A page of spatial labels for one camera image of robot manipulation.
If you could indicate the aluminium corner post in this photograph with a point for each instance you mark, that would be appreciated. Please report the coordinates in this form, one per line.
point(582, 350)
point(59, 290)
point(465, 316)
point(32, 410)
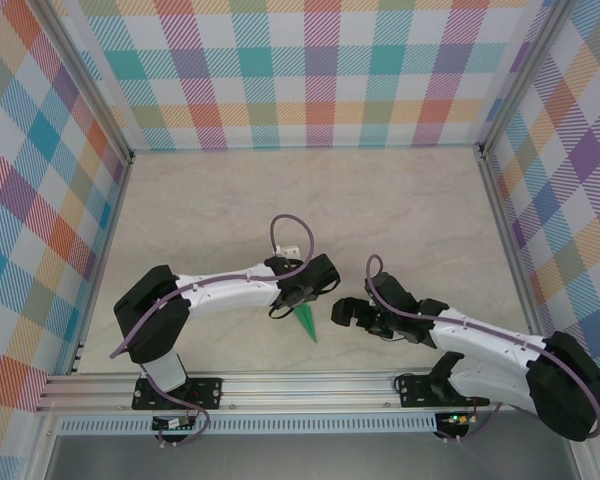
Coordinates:
point(80, 75)
point(525, 80)

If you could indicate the aluminium side rail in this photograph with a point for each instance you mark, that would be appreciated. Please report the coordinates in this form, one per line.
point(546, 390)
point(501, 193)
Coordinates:
point(500, 215)
point(115, 210)

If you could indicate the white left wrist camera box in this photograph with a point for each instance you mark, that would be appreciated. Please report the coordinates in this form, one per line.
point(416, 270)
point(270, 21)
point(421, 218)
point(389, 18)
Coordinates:
point(287, 251)

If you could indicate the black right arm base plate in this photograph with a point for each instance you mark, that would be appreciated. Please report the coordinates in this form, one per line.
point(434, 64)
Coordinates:
point(415, 392)

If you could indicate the green paper sheet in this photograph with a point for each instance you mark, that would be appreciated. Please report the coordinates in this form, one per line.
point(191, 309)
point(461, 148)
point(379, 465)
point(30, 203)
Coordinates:
point(307, 325)

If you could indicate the long aluminium mounting rail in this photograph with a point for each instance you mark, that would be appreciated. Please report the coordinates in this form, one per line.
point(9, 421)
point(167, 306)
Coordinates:
point(305, 392)

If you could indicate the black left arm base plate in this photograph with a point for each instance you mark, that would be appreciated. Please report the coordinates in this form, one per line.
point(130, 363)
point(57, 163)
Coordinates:
point(207, 392)

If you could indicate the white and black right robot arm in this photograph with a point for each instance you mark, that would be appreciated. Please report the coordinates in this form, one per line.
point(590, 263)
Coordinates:
point(565, 390)

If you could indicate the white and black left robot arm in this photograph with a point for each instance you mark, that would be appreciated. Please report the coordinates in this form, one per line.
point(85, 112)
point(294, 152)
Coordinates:
point(150, 315)

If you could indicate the grey metal shelf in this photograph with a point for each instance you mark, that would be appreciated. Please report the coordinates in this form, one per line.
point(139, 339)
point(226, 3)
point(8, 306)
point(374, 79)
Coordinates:
point(305, 457)

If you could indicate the small black circuit board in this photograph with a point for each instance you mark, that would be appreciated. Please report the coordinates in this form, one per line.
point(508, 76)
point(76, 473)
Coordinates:
point(170, 424)

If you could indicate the small circuit board with light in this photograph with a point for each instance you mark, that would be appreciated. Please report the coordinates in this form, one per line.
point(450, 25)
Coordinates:
point(457, 419)

